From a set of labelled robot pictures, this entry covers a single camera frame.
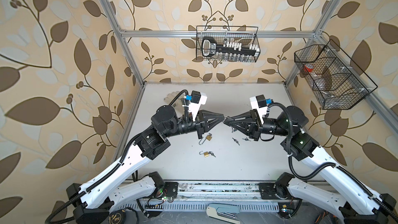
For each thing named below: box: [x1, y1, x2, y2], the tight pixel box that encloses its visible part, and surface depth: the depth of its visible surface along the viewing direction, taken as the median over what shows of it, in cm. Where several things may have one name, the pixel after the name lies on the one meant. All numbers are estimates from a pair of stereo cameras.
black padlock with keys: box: [222, 115, 232, 125], surface depth 54 cm
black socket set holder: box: [201, 36, 261, 58], surface depth 84 cm
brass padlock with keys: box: [199, 150, 217, 158], surface depth 88 cm
